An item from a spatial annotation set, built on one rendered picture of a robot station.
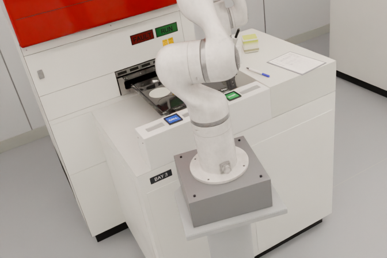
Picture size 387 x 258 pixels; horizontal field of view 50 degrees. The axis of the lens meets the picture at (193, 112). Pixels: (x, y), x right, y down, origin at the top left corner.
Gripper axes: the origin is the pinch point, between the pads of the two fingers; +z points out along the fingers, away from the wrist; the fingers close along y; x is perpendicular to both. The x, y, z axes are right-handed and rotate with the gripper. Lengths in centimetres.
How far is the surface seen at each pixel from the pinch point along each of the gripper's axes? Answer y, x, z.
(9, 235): -120, -110, 78
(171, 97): -30.4, -14.6, 5.6
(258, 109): 1.5, 8.8, 13.9
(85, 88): -58, -45, -5
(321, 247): -9, 34, 102
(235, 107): 2.6, -1.9, 8.7
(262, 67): -13.3, 23.8, 2.6
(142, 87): -49, -21, 2
